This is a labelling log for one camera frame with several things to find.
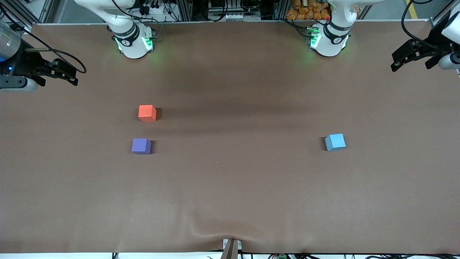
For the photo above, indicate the aluminium frame profile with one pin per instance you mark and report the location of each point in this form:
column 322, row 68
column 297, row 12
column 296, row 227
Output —
column 45, row 10
column 185, row 10
column 433, row 22
column 280, row 10

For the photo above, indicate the brown table mat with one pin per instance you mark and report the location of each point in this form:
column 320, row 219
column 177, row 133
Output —
column 251, row 180

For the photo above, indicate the bag of orange items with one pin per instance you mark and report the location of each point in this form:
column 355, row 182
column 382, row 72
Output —
column 305, row 10

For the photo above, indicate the green plug connector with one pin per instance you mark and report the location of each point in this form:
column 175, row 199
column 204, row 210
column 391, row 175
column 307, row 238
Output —
column 282, row 256

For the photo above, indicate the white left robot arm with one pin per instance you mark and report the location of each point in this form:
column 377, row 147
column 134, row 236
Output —
column 332, row 43

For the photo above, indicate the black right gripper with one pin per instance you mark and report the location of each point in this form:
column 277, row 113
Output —
column 22, row 61

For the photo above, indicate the blue foam cube block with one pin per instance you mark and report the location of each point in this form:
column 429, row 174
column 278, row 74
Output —
column 336, row 141

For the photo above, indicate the white power strip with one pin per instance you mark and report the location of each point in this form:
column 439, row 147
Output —
column 158, row 9

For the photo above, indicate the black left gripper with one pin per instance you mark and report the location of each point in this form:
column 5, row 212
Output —
column 432, row 48

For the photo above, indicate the brown camera mount post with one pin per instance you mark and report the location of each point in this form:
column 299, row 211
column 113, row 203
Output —
column 230, row 251

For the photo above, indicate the white mount bracket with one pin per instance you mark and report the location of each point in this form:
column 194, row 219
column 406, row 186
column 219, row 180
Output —
column 239, row 245

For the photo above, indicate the purple foam cube block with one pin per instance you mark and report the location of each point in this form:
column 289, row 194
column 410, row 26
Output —
column 141, row 145

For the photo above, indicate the orange foam cube block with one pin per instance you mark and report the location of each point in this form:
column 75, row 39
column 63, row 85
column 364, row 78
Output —
column 146, row 112

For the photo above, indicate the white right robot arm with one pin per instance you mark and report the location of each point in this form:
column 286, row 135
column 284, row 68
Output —
column 133, row 46

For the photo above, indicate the white terminal block unit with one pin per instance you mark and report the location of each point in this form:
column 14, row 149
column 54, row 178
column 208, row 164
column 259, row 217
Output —
column 233, row 16

